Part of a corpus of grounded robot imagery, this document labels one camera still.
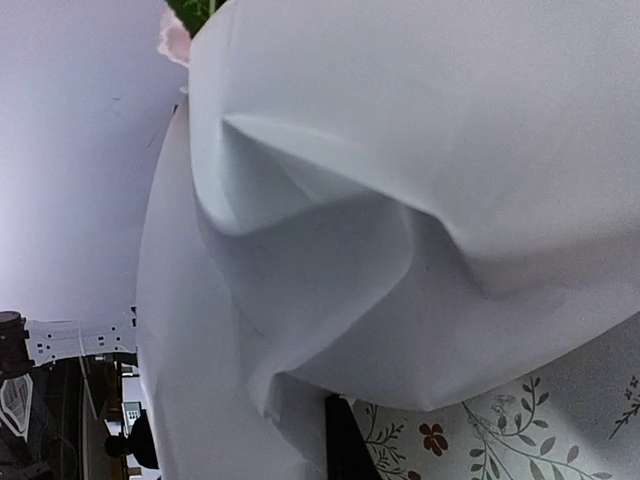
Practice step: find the person in background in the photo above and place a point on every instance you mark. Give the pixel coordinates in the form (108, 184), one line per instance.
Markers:
(139, 443)

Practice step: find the bouquet of fake flowers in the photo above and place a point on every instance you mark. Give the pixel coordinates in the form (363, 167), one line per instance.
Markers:
(180, 23)

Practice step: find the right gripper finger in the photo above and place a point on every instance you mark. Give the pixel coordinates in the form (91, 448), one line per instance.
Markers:
(346, 451)

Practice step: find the floral patterned tablecloth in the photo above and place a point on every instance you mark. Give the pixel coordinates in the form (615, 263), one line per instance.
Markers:
(574, 418)

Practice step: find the white wrapping paper sheet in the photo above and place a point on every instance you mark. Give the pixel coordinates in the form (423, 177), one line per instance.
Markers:
(406, 203)

